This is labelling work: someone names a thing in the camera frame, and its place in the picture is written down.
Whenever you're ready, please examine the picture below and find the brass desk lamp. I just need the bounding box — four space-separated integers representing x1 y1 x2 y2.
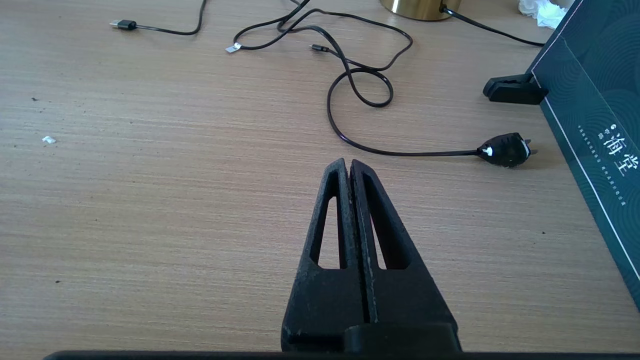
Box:
380 0 463 22

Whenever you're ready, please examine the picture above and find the black lamp cord with switch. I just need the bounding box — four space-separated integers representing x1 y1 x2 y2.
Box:
225 0 546 169

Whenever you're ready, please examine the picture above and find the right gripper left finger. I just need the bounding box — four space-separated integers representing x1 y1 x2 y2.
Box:
281 158 371 352

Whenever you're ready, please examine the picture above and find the black USB cable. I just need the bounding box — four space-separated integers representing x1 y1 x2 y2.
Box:
109 0 415 72

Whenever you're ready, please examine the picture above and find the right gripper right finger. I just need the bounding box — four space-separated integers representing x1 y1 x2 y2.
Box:
349 159 462 352

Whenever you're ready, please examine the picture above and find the crumpled white tissue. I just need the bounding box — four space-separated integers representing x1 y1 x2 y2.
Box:
517 0 569 30

